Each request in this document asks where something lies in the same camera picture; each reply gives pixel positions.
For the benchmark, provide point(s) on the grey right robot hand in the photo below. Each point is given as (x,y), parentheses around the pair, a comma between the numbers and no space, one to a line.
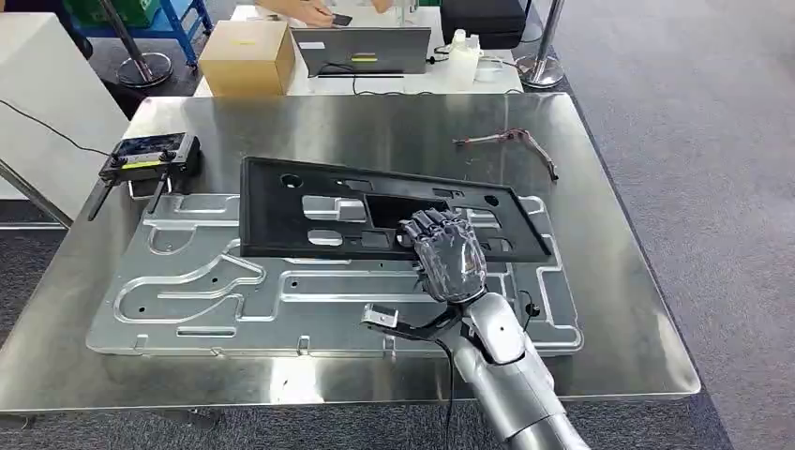
(450,261)

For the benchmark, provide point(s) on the black plastic panel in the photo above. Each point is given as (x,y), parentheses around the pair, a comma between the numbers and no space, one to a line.
(261,223)

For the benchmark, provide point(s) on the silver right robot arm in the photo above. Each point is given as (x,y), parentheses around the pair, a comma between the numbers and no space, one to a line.
(509,379)

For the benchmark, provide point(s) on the stamped silver metal plate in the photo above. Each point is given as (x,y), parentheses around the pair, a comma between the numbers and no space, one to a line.
(348,323)

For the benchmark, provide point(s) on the steel bench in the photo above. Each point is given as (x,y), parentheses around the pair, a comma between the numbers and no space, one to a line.
(348,385)

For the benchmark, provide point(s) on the white table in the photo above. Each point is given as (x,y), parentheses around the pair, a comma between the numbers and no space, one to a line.
(404,84)

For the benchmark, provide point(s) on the white plastic bottle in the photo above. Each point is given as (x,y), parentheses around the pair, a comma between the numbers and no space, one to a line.
(463,62)

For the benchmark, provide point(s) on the grey laptop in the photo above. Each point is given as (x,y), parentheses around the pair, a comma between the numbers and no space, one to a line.
(360,46)

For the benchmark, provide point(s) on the black case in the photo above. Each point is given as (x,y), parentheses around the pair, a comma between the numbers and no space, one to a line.
(481,22)

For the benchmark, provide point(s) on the black phone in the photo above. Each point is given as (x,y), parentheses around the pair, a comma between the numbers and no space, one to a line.
(341,20)

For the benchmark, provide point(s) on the cardboard box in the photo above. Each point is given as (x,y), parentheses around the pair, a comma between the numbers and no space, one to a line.
(245,62)

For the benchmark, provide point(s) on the person's hand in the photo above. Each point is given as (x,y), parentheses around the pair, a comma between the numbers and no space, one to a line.
(298,12)

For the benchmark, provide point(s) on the black remote controller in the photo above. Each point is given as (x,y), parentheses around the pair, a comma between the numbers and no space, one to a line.
(149,163)

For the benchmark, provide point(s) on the black stanchion chrome base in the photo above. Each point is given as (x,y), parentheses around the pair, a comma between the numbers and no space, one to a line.
(144,69)

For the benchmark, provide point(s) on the blue metal shelf rack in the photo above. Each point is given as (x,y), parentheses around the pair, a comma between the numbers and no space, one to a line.
(168,22)

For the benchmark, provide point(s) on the green crate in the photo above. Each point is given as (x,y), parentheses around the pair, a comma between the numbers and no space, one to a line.
(112,9)

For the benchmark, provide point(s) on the black camera bracket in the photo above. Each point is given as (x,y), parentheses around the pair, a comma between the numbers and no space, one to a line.
(416,332)

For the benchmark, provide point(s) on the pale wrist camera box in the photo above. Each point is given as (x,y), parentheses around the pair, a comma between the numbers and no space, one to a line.
(380,317)

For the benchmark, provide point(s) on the chrome stanchion post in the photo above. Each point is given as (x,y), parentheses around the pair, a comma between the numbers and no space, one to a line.
(539,73)

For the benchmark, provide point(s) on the steel frame table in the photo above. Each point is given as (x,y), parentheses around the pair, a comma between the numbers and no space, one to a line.
(49,93)

